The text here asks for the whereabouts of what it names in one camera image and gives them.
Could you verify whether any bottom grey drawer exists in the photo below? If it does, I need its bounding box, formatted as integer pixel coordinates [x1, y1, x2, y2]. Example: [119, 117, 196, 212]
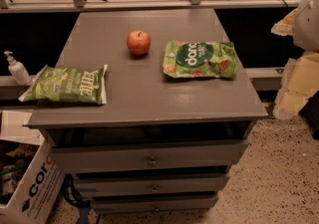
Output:
[92, 194, 217, 214]

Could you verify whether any white pump bottle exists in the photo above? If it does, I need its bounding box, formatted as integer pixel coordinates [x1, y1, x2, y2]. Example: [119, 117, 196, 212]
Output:
[4, 51, 32, 85]

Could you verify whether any red apple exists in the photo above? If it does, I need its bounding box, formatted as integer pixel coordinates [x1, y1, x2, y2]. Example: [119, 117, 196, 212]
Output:
[127, 30, 151, 56]

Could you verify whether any grey drawer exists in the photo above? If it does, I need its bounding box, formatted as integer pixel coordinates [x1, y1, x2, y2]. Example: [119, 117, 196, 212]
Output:
[75, 173, 229, 197]
[50, 139, 248, 173]
[92, 194, 217, 214]

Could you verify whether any top grey drawer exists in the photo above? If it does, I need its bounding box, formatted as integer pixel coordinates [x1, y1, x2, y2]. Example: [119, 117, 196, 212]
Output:
[50, 139, 248, 173]

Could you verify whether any black cable bundle under cabinet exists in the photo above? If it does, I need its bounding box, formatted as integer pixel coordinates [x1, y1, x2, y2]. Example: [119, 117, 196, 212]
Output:
[61, 173, 92, 209]

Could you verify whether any middle grey drawer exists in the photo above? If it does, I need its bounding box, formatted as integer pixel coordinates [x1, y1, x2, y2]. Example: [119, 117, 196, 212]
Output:
[75, 173, 229, 197]

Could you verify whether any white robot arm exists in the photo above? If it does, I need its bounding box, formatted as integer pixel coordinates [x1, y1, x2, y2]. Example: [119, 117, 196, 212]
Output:
[271, 0, 319, 120]

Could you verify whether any white cardboard box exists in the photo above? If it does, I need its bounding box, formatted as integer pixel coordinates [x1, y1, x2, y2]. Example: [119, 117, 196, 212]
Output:
[0, 111, 64, 224]

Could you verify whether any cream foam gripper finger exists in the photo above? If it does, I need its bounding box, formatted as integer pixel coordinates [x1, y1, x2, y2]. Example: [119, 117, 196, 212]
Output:
[271, 8, 319, 120]

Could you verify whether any grey drawer cabinet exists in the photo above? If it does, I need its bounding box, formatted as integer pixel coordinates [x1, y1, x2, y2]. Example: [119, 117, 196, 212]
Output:
[29, 9, 267, 204]

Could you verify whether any green rice chip bag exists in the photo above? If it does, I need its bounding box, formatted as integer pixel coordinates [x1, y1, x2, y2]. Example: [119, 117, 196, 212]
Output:
[162, 40, 237, 79]

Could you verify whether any green kettle chips bag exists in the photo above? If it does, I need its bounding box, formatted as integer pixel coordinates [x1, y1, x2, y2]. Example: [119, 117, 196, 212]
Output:
[19, 65, 108, 105]

